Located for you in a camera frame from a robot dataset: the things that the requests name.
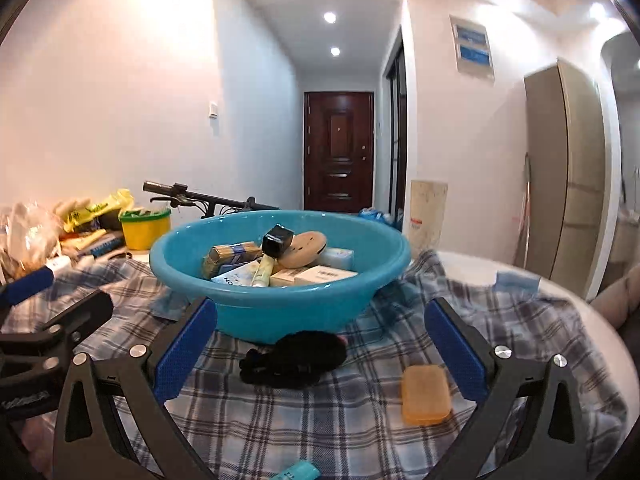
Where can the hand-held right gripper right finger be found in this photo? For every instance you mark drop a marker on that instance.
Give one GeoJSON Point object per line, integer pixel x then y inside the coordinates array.
{"type": "Point", "coordinates": [452, 355]}

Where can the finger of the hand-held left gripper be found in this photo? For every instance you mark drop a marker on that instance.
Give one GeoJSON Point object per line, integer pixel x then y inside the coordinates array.
{"type": "Point", "coordinates": [25, 282]}
{"type": "Point", "coordinates": [75, 320]}

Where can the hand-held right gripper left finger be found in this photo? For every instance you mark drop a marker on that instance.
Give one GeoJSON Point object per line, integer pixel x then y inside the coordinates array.
{"type": "Point", "coordinates": [185, 355]}

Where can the orange soap bar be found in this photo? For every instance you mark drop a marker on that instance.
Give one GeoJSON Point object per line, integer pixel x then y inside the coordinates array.
{"type": "Point", "coordinates": [425, 395]}

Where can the black plush toy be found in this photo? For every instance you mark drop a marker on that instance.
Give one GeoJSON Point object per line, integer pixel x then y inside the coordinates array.
{"type": "Point", "coordinates": [305, 355]}

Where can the blue plastic basin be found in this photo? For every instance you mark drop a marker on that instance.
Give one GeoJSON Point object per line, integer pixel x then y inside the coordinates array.
{"type": "Point", "coordinates": [300, 310]}

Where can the teal cream tube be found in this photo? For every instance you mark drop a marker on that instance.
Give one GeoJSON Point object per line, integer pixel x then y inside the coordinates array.
{"type": "Point", "coordinates": [300, 472]}

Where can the white plastic case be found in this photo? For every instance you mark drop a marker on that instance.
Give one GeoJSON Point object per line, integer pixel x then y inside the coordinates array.
{"type": "Point", "coordinates": [56, 263]}

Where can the clear plastic bag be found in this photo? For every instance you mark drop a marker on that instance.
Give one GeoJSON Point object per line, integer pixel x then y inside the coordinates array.
{"type": "Point", "coordinates": [25, 240]}

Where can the yellow plastic bag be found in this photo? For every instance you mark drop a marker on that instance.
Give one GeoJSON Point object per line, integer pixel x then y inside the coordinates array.
{"type": "Point", "coordinates": [80, 215]}

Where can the white and blue box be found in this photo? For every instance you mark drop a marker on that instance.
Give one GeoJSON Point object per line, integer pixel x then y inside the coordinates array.
{"type": "Point", "coordinates": [235, 277]}

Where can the yellow container green lid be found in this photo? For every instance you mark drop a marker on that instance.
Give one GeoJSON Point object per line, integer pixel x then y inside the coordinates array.
{"type": "Point", "coordinates": [142, 235]}

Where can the gold box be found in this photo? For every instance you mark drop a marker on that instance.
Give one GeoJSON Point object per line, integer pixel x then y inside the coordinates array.
{"type": "Point", "coordinates": [230, 256]}

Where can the cream tube black cap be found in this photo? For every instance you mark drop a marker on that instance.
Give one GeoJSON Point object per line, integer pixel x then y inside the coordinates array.
{"type": "Point", "coordinates": [262, 272]}

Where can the plaid cloth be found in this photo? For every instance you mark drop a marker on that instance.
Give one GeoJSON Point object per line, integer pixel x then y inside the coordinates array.
{"type": "Point", "coordinates": [350, 410]}

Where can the small white box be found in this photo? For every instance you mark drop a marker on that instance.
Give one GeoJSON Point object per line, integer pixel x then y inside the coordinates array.
{"type": "Point", "coordinates": [285, 278]}

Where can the beige speckled tumbler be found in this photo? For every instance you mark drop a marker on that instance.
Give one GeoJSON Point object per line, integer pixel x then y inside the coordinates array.
{"type": "Point", "coordinates": [427, 215]}

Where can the light blue box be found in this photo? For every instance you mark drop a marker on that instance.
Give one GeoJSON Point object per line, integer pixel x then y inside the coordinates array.
{"type": "Point", "coordinates": [340, 258]}

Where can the large white box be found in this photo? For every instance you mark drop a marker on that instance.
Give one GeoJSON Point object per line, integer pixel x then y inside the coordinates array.
{"type": "Point", "coordinates": [325, 276]}

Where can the blue bag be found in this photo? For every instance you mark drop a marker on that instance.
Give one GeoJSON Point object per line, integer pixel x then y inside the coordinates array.
{"type": "Point", "coordinates": [375, 216]}

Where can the mop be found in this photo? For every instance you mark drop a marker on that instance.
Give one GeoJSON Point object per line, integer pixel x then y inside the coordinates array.
{"type": "Point", "coordinates": [522, 210]}

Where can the round beige puff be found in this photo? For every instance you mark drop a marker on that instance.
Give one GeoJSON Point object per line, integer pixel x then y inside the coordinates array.
{"type": "Point", "coordinates": [307, 250]}

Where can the beige cushion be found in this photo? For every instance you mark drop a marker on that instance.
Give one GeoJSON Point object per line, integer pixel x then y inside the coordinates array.
{"type": "Point", "coordinates": [617, 295]}

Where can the beige refrigerator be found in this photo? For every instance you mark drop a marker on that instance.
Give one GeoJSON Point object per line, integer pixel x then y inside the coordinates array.
{"type": "Point", "coordinates": [560, 175]}

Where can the black framed sliding door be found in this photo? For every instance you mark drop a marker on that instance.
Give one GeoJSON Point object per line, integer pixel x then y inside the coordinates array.
{"type": "Point", "coordinates": [395, 135]}

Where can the dark red door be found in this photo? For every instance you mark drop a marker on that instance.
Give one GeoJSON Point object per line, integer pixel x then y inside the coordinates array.
{"type": "Point", "coordinates": [340, 150]}

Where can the recessed ceiling light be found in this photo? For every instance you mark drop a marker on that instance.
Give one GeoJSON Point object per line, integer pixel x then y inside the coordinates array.
{"type": "Point", "coordinates": [330, 16]}
{"type": "Point", "coordinates": [335, 51]}

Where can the white light switch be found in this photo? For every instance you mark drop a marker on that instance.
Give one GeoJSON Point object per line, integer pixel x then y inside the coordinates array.
{"type": "Point", "coordinates": [214, 110]}

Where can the grey wall panel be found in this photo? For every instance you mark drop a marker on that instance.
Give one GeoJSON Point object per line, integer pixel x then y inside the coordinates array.
{"type": "Point", "coordinates": [472, 47]}

